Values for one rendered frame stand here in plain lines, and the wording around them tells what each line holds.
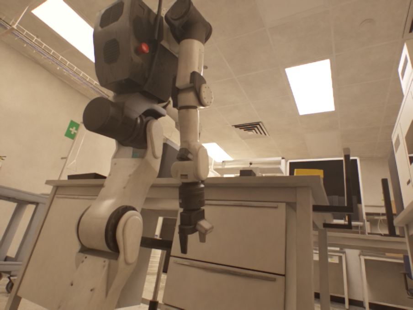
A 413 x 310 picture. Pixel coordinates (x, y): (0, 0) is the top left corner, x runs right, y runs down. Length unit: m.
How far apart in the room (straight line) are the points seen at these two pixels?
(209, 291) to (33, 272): 1.21
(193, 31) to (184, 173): 0.49
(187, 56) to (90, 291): 0.76
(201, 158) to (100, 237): 0.38
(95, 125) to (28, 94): 3.61
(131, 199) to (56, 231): 1.06
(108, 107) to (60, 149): 3.69
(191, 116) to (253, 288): 0.64
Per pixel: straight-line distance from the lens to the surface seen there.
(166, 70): 0.96
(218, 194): 1.08
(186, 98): 0.81
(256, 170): 1.21
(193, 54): 0.87
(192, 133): 0.79
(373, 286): 5.60
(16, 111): 4.27
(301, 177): 0.94
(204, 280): 1.07
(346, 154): 0.96
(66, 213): 1.83
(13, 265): 2.95
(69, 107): 4.62
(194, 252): 1.10
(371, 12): 2.92
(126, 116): 0.81
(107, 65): 0.96
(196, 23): 0.94
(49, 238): 1.90
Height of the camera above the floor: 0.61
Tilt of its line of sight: 23 degrees up
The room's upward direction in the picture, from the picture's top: 8 degrees clockwise
